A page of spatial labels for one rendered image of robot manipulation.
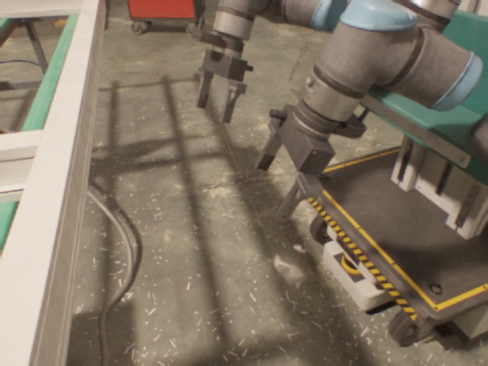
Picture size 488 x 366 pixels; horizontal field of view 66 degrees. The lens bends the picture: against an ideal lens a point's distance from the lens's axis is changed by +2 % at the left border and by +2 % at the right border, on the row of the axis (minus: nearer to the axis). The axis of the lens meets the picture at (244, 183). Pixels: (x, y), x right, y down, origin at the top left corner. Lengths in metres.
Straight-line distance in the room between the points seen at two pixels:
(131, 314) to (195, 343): 0.27
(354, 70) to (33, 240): 0.44
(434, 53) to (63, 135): 0.52
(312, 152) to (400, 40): 0.19
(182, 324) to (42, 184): 1.02
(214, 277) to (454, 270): 0.83
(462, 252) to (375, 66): 0.86
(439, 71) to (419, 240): 0.79
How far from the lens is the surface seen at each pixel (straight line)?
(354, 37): 0.56
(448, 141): 1.03
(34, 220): 0.44
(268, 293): 1.47
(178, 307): 1.46
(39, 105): 0.86
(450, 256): 1.30
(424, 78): 0.60
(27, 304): 0.36
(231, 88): 0.89
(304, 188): 0.60
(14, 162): 0.59
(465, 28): 1.18
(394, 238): 1.29
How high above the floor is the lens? 1.19
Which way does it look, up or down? 38 degrees down
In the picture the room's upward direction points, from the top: 1 degrees counter-clockwise
